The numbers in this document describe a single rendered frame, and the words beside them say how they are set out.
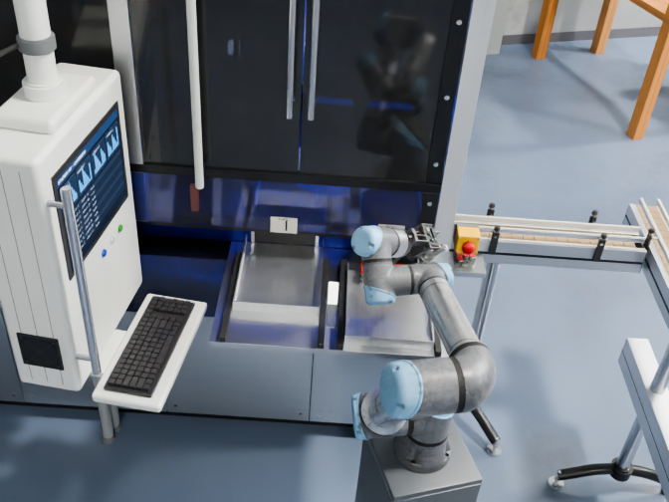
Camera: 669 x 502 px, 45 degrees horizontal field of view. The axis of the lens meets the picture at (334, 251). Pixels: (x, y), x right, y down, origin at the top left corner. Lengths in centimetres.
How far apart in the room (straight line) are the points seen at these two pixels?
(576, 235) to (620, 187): 230
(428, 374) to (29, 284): 104
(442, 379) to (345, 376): 139
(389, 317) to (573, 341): 159
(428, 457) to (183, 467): 127
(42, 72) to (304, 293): 102
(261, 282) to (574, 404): 161
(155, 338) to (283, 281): 43
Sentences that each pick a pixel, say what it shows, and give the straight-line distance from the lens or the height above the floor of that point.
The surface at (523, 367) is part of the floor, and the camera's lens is 368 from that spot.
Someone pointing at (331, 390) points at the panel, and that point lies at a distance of 305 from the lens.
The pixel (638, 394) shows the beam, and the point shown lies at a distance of 301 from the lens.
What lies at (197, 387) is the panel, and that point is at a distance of 310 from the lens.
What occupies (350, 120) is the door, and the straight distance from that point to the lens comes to 235.
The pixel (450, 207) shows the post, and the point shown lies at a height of 113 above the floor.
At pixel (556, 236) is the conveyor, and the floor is 95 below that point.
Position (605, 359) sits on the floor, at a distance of 385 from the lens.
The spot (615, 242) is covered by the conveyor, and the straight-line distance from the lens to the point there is 290.
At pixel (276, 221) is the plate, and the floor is 103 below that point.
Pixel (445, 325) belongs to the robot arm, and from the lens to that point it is 181.
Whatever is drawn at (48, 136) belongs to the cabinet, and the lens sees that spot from 199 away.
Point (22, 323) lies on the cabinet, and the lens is 225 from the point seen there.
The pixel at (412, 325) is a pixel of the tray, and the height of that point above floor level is 88.
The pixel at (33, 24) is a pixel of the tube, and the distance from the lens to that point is 200.
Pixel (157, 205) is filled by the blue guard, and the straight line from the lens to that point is 258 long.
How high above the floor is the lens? 252
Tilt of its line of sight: 38 degrees down
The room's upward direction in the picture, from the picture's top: 5 degrees clockwise
